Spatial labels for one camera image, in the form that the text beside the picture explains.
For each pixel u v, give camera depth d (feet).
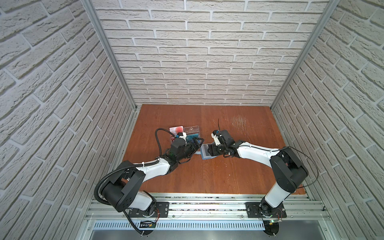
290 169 1.54
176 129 3.11
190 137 3.10
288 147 1.65
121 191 1.40
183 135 2.66
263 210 2.19
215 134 2.73
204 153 3.01
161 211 2.43
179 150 2.20
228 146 2.29
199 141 2.64
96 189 1.35
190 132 3.20
